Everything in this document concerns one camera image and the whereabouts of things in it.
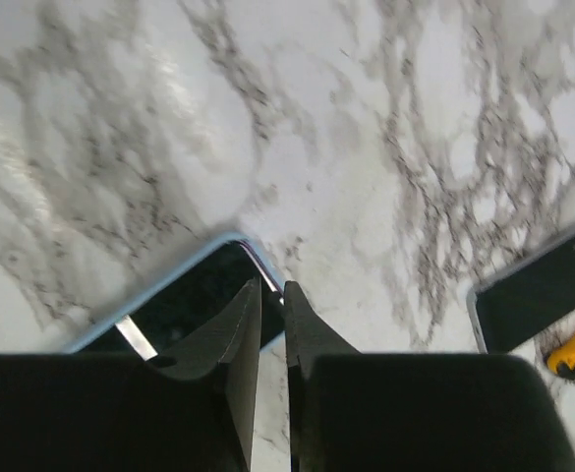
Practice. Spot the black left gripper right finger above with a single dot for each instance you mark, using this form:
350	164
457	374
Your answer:
352	411

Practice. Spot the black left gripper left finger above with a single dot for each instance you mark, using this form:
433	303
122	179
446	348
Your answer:
190	408

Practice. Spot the blue cased phone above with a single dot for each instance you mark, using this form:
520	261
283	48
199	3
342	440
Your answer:
187	298

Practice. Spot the black smartphone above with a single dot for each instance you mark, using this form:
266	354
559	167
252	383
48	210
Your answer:
524	298

